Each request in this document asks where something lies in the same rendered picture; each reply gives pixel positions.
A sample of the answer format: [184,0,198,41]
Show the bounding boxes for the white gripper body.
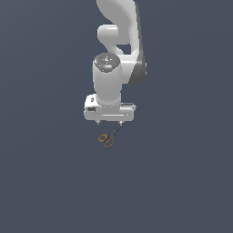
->
[83,94,137,123]

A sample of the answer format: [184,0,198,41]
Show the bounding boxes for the orange handled scissors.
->
[97,123,123,149]

